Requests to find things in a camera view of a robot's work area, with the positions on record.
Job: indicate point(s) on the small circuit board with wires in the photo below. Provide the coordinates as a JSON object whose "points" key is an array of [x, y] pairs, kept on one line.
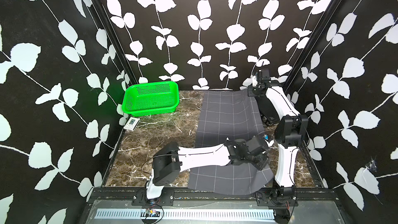
{"points": [[151, 213]]}

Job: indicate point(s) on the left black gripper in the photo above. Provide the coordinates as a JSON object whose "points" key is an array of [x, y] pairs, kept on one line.
{"points": [[263, 162]]}

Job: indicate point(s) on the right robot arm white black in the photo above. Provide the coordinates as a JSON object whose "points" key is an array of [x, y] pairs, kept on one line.
{"points": [[289, 134]]}

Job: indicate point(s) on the black tablet device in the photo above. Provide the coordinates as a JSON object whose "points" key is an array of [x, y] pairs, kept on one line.
{"points": [[267, 110]]}

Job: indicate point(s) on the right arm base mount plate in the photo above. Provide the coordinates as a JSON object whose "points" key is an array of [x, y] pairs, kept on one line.
{"points": [[276, 198]]}

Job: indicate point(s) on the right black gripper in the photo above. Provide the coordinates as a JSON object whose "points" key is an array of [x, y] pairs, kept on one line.
{"points": [[250, 92]]}

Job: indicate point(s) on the green plastic basket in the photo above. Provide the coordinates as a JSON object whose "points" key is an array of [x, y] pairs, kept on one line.
{"points": [[151, 99]]}

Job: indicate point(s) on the dark grey grid pillowcase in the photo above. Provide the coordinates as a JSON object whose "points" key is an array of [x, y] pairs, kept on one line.
{"points": [[228, 115]]}

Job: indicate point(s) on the white perforated rail strip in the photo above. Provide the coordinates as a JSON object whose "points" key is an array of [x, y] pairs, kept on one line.
{"points": [[261, 215]]}

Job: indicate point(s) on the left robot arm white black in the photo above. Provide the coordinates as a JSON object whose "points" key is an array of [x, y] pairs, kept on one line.
{"points": [[168, 162]]}

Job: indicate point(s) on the small white thermometer display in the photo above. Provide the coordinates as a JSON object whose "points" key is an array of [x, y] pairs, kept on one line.
{"points": [[131, 123]]}

